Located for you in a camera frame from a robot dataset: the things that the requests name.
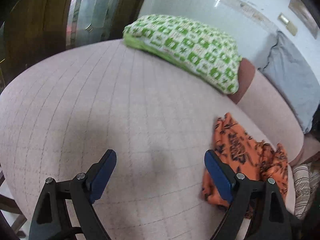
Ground orange black floral garment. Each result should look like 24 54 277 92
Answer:
202 112 290 220

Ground striped beige blanket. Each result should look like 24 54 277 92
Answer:
293 161 319 220

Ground pink quilted bolster cushion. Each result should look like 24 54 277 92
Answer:
228 58 319 167

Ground pink quilted mattress cover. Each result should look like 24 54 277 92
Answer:
1 40 292 239

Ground grey blue pillow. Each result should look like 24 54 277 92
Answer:
259 31 319 134

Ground green white patterned pillow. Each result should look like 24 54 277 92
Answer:
123 14 242 95

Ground beige wall switch plate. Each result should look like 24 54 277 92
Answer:
278 13 298 36

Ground dark wooden door frame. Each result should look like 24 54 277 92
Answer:
1 0 144 87

